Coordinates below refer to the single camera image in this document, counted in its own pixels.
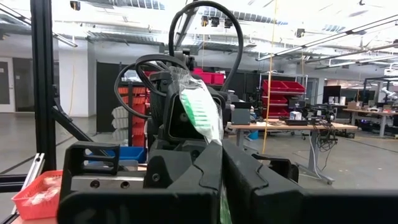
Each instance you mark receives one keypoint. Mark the green toothbrush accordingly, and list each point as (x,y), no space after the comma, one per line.
(199,109)

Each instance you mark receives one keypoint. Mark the red bin rack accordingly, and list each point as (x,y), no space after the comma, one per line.
(280,87)

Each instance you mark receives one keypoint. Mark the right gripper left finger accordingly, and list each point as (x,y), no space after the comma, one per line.
(155,208)

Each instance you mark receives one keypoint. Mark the blue bucket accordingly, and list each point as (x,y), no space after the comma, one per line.
(253,135)

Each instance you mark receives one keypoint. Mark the blue plastic bin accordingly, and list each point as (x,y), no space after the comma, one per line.
(130,154)

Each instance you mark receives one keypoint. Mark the wooden desk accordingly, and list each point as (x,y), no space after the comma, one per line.
(280,126)
(367,112)

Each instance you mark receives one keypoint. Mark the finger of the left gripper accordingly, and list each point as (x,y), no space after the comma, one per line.
(168,168)

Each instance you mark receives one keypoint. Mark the black box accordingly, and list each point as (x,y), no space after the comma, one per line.
(241,116)

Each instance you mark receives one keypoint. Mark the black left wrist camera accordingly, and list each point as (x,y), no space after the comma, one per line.
(175,124)

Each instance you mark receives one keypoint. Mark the black monitor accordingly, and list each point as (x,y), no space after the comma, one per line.
(331,93)

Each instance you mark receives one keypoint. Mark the grey bin shelf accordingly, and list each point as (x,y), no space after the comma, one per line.
(119,113)

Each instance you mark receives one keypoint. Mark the orange bin rack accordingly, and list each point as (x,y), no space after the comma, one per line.
(140,109)

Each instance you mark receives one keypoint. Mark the black aluminium table frame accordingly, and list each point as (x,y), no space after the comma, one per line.
(43,93)

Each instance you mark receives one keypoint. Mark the orange plastic basket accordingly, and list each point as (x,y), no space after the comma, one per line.
(34,211)

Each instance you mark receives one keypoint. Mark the small white box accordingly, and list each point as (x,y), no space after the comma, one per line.
(295,115)

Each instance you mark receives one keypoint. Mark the orange toothbrush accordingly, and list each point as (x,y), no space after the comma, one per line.
(43,193)

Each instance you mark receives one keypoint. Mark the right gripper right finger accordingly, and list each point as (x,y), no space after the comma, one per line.
(280,208)

